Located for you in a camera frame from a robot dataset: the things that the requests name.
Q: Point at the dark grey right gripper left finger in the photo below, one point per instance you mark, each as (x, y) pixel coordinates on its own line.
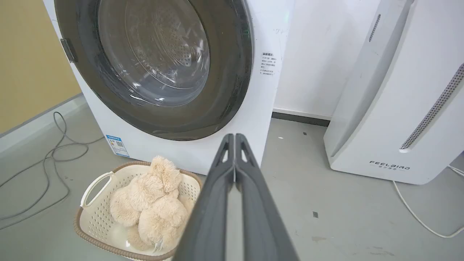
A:
(208, 221)

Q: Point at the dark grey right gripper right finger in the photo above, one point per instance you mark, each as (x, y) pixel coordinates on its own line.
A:
(262, 221)

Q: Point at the white front-load washing machine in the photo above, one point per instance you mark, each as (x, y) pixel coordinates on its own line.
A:
(261, 90)

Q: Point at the dark round washing machine door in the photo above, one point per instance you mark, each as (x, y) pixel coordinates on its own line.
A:
(224, 72)

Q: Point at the beige plush teddy bear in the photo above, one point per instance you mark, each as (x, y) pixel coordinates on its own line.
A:
(156, 210)

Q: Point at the cream perforated laundry basket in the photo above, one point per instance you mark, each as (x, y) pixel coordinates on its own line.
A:
(98, 217)

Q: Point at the blue energy label sticker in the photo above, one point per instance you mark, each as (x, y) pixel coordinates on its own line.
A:
(117, 145)

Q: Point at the white air purifier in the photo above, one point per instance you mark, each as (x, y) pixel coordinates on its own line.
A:
(398, 108)

